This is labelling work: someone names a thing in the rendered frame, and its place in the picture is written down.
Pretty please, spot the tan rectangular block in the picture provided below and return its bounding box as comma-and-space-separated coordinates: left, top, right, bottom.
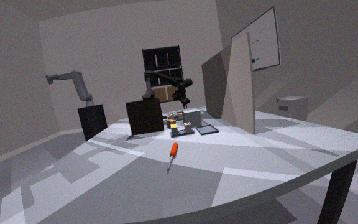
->
167, 119, 176, 128

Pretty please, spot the orange-handled screwdriver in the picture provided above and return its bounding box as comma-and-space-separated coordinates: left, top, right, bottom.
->
167, 142, 178, 169

